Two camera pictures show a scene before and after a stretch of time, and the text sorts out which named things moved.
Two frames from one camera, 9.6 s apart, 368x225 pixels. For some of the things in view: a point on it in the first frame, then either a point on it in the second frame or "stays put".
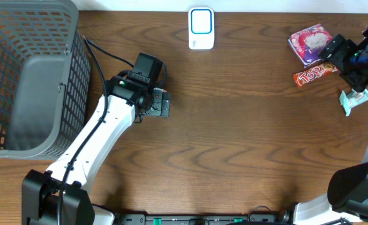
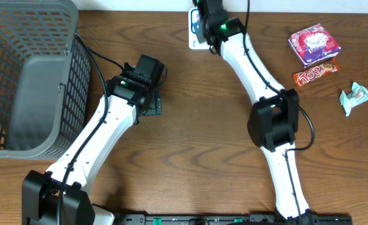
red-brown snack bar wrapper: x=303 y=76 stays put
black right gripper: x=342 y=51 -> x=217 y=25
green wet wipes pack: x=351 y=99 stays put
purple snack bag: x=308 y=44 stays put
